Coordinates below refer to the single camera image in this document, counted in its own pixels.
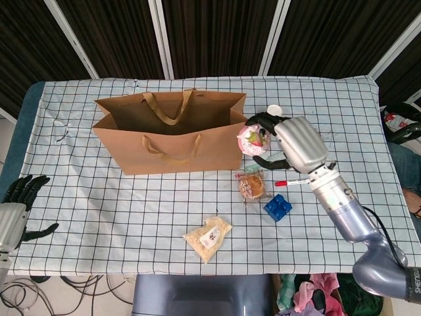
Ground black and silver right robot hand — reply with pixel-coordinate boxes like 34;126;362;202
245;111;330;174

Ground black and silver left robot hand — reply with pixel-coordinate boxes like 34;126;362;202
0;175;60;254

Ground pink toy strawberry cake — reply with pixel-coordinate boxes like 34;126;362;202
237;124;272;156

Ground packaged pastry snack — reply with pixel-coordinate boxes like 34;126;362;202
234;169;272;205

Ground beige snack packet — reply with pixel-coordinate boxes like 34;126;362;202
183;215;233;264

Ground brown paper shopping bag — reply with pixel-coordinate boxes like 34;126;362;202
91;88;251;176

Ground black bag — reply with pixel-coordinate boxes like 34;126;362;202
380;101;421;145

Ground red and white marker pen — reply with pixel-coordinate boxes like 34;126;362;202
274;178;312;187

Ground blue toy building block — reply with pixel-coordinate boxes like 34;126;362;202
262;194;293;223

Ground blue table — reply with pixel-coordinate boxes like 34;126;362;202
0;81;45;185

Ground red and white package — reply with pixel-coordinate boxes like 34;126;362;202
383;111;412;131

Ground person's leg in jeans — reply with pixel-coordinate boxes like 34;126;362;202
387;143;421;218

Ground white black-checked tablecloth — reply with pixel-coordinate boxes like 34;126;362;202
0;76;418;276

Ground dark partition screen white frames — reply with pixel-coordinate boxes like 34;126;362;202
0;0;421;116

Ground pile of colourful clothes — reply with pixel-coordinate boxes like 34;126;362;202
276;272;384;316

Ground grey-blue robot torso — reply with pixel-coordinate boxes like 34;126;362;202
131;273;274;316

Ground black floor cables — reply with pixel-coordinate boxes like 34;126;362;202
0;275;136;316

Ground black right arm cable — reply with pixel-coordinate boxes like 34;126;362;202
361;204;407;267

